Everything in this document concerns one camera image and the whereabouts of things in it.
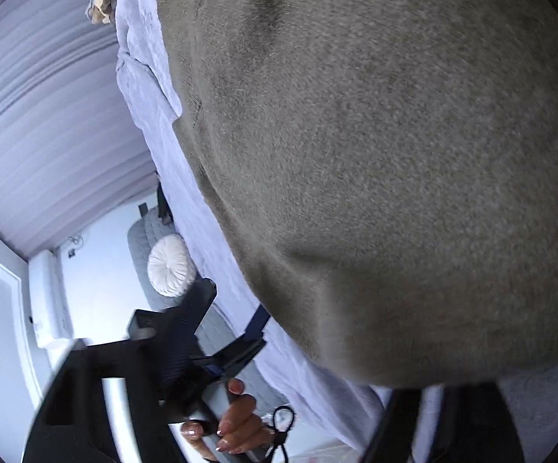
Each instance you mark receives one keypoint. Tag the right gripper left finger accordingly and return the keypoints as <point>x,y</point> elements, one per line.
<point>72,424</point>

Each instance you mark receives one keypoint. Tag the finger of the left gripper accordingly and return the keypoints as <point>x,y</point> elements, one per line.
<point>232,359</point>
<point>254,332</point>

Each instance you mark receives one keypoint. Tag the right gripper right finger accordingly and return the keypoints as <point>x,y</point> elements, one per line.
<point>474,425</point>

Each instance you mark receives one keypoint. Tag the olive brown knit sweater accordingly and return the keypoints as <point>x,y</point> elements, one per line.
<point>380,163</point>

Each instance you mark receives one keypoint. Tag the person's left hand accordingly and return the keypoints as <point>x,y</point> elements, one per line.
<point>240,429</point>

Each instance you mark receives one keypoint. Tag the round white pleated cushion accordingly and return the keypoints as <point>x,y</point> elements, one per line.
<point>170,268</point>

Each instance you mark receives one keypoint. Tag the lavender plush bed blanket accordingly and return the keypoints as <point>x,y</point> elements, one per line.
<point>201,250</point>

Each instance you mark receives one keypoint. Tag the grey pleated curtain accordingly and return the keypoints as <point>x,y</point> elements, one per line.
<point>69,151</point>

